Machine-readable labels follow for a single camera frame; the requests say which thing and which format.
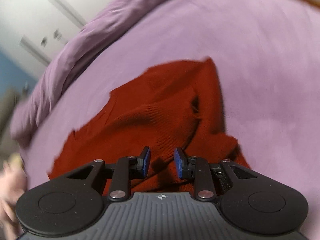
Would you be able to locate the purple duvet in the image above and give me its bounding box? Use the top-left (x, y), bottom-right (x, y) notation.
top-left (10, 0), bottom-right (193, 142)

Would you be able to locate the purple bed sheet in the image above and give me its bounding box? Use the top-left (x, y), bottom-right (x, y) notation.
top-left (15, 0), bottom-right (320, 240)

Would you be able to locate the white wardrobe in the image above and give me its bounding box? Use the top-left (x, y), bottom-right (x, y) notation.
top-left (0, 0), bottom-right (130, 68)

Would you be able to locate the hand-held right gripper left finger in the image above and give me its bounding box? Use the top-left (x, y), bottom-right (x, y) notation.
top-left (66, 147), bottom-right (152, 202)

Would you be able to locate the red knitted sweater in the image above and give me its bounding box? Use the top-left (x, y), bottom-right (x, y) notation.
top-left (47, 57), bottom-right (252, 193)

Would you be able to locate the person's left hand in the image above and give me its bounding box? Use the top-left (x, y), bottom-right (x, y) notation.
top-left (0, 156), bottom-right (28, 233)

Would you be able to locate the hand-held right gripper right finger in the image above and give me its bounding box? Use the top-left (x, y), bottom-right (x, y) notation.
top-left (174, 147), bottom-right (253, 202)

